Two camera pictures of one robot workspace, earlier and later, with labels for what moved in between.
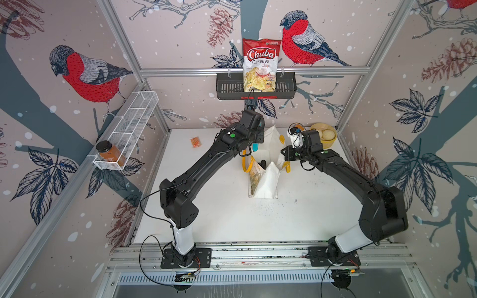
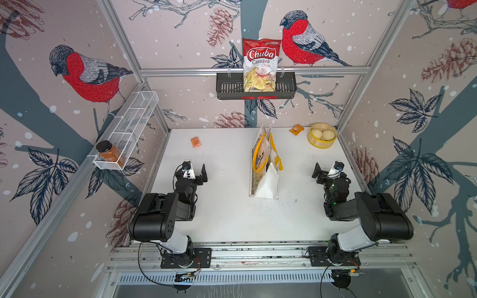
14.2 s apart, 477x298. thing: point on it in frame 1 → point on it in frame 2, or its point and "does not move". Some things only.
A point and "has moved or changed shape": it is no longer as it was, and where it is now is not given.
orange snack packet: x=195 y=142 does not move
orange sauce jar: x=107 y=151 does not move
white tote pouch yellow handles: x=264 y=166 has moved or changed shape
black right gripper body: x=297 y=153 → x=328 y=184
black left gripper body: x=258 y=137 → x=197 y=182
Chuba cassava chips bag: x=259 y=64 does not move
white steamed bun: x=328 y=134 does not move
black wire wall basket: x=230 y=86 does not move
